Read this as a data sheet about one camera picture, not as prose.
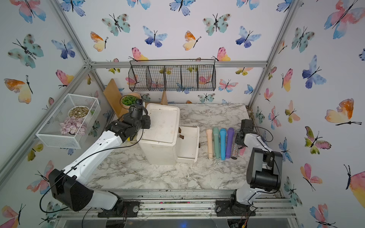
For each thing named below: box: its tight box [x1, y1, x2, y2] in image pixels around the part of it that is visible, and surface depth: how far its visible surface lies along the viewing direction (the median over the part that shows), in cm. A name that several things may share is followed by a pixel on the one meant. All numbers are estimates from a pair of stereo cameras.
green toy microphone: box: [212, 126, 220, 160], surface depth 98 cm
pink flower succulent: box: [59, 116, 86, 136], surface depth 64 cm
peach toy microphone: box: [206, 129, 213, 160], surface depth 98 cm
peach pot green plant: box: [119, 94, 140, 110], surface depth 99 cm
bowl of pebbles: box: [67, 105, 90, 119], surface depth 72 cm
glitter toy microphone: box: [230, 141, 240, 161], surface depth 93 cm
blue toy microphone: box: [219, 128, 227, 161], surface depth 98 cm
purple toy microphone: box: [226, 127, 235, 159], surface depth 100 cm
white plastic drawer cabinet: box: [136, 103, 181, 166], surface depth 80 cm
